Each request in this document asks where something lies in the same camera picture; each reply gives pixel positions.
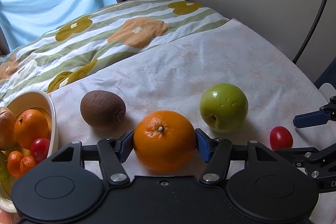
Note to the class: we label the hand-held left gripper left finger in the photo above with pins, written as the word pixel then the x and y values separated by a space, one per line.
pixel 127 144

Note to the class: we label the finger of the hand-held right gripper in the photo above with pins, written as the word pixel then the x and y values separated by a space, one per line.
pixel 309 119
pixel 299 154

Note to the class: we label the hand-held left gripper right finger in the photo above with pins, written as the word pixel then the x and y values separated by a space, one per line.
pixel 202 145

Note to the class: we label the red cherry tomato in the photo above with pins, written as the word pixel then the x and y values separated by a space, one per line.
pixel 40 149
pixel 281 138

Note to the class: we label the large orange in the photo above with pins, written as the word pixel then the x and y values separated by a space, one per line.
pixel 164 140
pixel 31 128

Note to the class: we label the oval duck print dish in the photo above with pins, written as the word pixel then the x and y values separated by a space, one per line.
pixel 36 100

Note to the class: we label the small tangerine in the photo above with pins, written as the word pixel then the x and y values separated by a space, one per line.
pixel 28 164
pixel 14 163

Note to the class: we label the brown pear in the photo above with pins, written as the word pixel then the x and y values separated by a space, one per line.
pixel 5 127

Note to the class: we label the green apple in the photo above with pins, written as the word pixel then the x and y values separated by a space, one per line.
pixel 2 169
pixel 223 108

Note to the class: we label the brown kiwi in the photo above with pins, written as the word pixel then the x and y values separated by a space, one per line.
pixel 102 108

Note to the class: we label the dark blue clothing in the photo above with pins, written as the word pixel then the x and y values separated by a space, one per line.
pixel 326 73

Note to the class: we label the white table cloth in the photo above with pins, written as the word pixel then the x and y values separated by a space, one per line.
pixel 210 56

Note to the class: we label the floral striped blanket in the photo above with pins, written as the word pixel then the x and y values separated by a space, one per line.
pixel 118 29

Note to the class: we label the pink floral cloth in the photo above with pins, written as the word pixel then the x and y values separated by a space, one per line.
pixel 4 217

